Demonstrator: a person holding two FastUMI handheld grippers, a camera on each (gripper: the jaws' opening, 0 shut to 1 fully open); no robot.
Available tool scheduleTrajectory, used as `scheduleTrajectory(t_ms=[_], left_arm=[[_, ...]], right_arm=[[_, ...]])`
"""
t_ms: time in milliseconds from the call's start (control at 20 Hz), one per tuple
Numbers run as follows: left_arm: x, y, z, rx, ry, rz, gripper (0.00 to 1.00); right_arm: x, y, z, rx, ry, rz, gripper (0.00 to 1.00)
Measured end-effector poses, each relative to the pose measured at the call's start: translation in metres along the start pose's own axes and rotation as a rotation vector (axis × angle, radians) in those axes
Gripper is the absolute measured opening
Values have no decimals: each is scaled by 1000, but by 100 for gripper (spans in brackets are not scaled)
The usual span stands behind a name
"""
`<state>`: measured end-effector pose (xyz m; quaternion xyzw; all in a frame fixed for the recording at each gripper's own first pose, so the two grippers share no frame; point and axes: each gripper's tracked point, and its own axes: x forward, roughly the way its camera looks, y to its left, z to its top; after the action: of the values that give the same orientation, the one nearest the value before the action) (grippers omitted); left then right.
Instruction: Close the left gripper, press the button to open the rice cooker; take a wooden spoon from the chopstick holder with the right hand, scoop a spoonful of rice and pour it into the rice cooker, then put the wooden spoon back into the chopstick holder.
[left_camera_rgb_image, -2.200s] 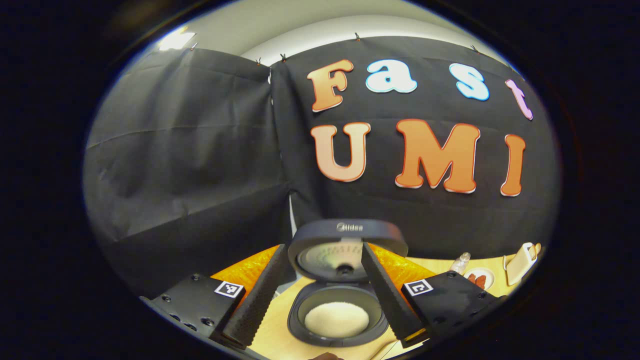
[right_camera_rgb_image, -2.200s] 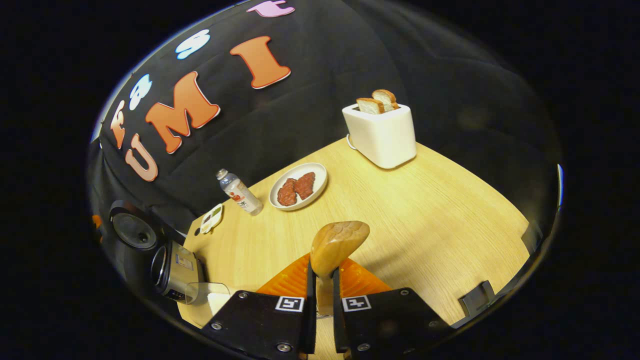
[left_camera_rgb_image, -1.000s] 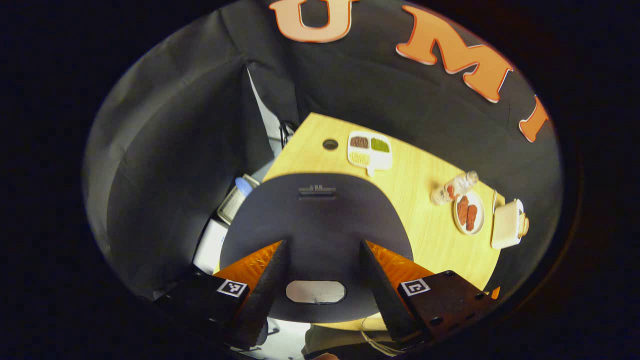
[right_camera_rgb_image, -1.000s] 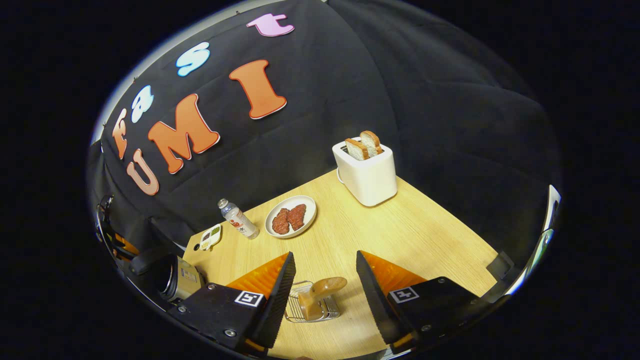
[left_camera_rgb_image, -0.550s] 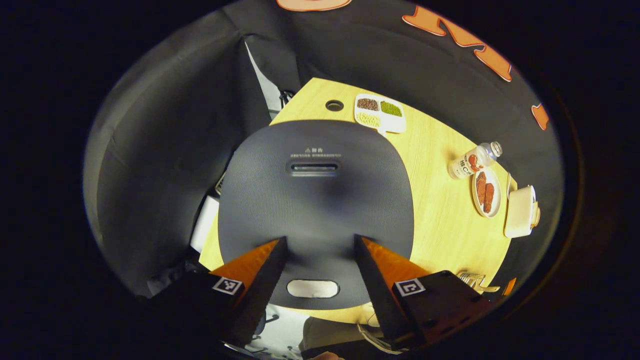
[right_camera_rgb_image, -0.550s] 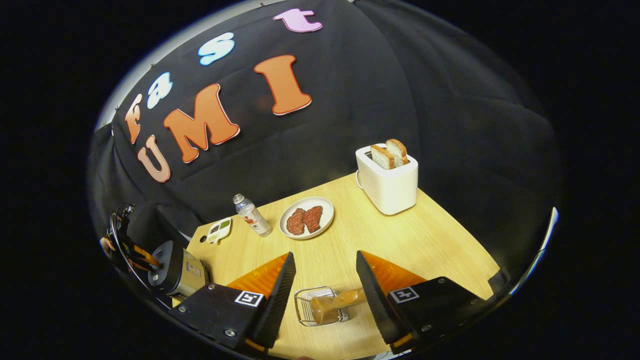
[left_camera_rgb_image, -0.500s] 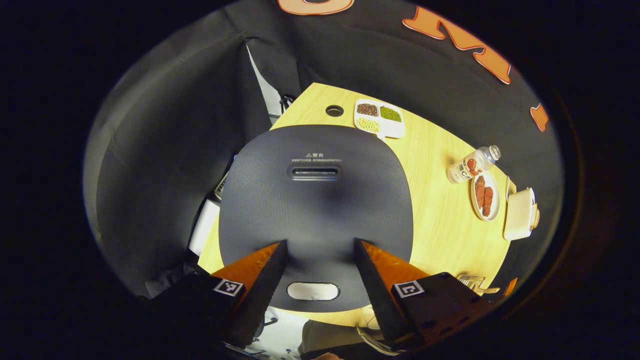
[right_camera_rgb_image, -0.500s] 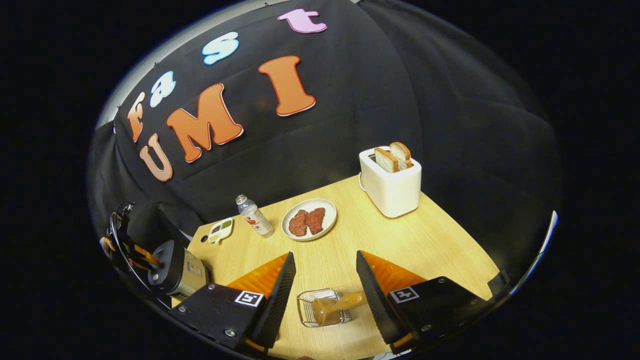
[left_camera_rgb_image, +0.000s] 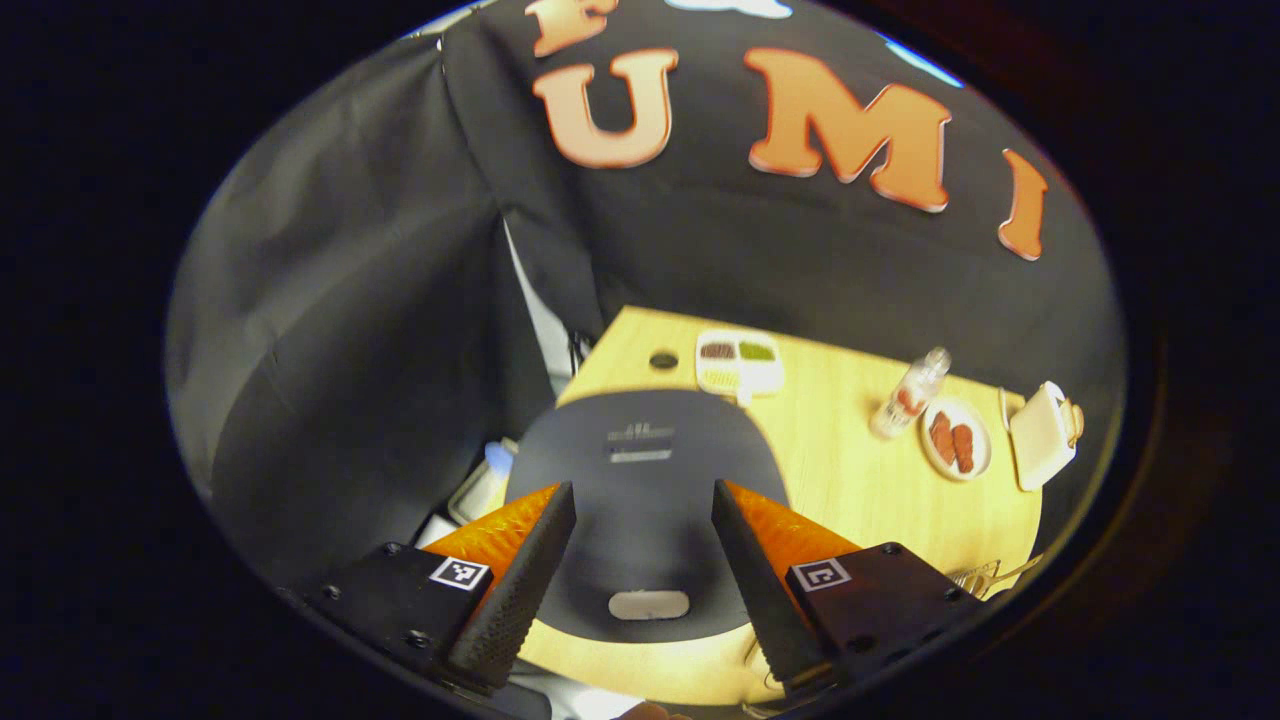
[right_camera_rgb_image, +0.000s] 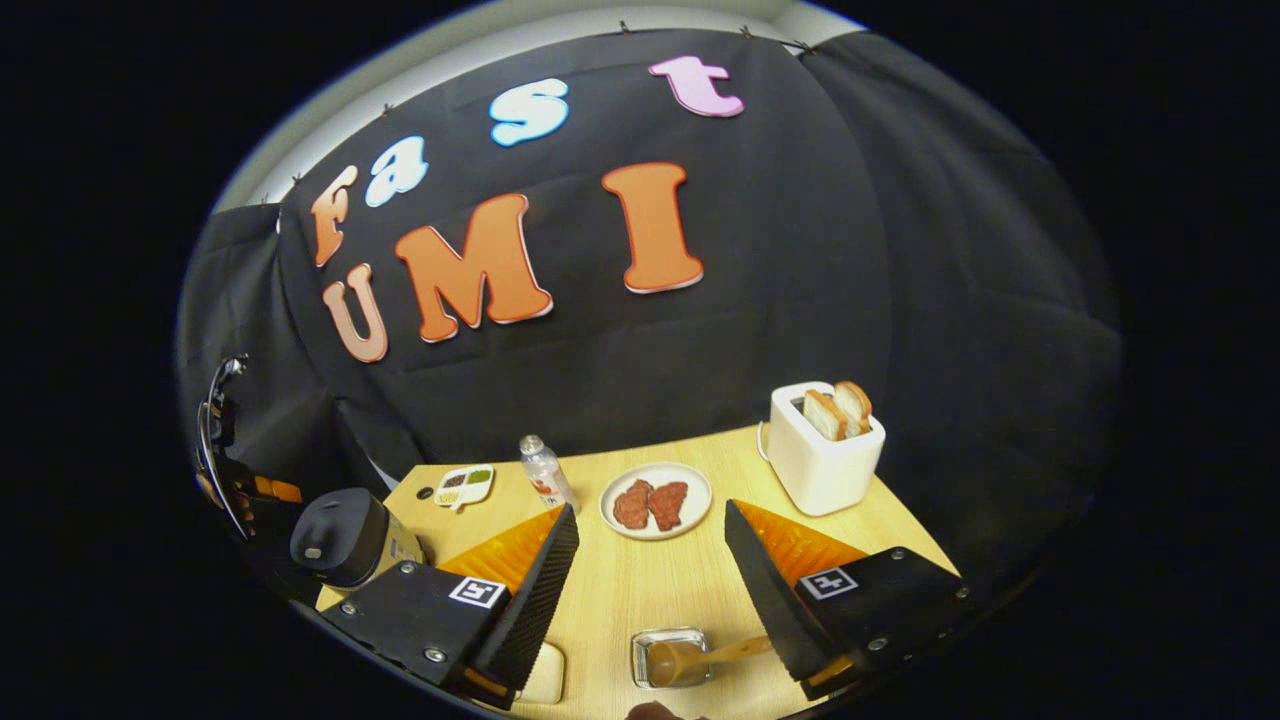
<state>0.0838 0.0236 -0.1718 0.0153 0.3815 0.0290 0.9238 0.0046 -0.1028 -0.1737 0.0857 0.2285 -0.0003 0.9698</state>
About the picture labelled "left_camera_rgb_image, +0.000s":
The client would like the white round plate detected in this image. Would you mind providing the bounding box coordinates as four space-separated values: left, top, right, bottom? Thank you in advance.
917 396 994 483

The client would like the dark grey rice cooker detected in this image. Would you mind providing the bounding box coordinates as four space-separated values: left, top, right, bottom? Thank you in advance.
503 388 793 646

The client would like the black backdrop cloth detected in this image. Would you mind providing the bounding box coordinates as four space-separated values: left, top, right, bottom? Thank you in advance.
165 0 1129 591

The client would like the white divided sauce dish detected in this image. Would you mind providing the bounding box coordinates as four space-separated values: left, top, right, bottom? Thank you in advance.
694 329 787 403

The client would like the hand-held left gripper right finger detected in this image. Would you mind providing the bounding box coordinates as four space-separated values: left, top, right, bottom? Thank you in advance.
710 478 983 698

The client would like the small clear bottle red label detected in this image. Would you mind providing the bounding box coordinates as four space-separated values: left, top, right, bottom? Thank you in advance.
868 346 953 441

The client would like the white wire basket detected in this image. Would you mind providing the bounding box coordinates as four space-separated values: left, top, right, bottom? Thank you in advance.
447 437 521 528

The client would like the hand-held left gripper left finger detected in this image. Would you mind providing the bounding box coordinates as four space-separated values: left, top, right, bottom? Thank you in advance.
298 481 579 696

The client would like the metal wire chopstick holder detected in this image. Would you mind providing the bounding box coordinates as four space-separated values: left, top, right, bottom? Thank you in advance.
945 560 1003 602

